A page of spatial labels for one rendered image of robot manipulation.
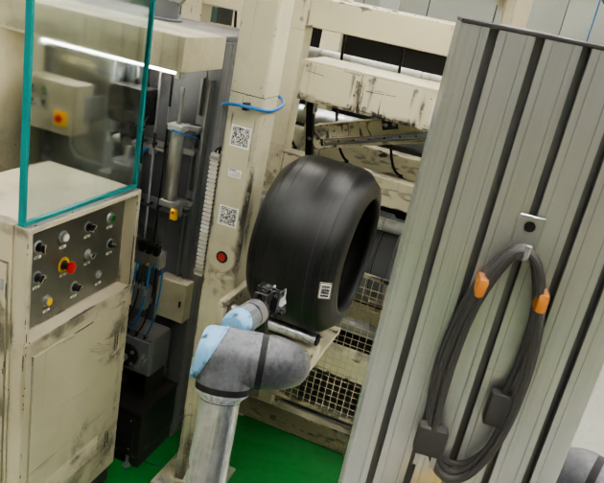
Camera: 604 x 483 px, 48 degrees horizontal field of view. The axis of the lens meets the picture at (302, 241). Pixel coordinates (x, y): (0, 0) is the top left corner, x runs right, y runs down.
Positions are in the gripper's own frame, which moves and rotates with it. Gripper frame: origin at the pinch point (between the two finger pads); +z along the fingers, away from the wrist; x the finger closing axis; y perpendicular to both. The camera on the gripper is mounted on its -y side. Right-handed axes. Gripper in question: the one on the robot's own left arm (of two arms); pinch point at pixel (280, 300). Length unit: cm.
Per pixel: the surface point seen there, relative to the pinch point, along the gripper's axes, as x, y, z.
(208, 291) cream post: 38, -18, 32
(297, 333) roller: -1.2, -18.3, 24.9
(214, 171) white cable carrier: 43, 28, 28
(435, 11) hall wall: 138, 198, 902
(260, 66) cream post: 32, 66, 22
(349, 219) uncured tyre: -11.1, 27.1, 16.0
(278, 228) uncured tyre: 8.6, 19.5, 8.5
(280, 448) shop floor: 11, -102, 89
